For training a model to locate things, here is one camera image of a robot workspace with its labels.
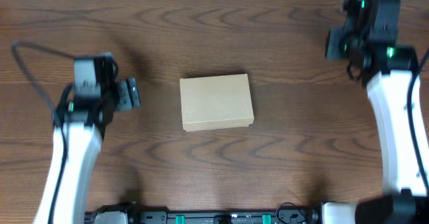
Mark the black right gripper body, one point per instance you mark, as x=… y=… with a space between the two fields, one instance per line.
x=355 y=54

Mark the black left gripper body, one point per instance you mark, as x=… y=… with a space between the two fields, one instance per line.
x=109 y=94

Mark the brown cardboard box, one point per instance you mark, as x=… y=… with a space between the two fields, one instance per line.
x=216 y=102

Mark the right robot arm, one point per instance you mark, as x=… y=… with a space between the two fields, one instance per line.
x=390 y=74

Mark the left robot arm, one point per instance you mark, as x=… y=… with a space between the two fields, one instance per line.
x=86 y=107

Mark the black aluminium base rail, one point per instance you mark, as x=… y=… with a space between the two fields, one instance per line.
x=133 y=213

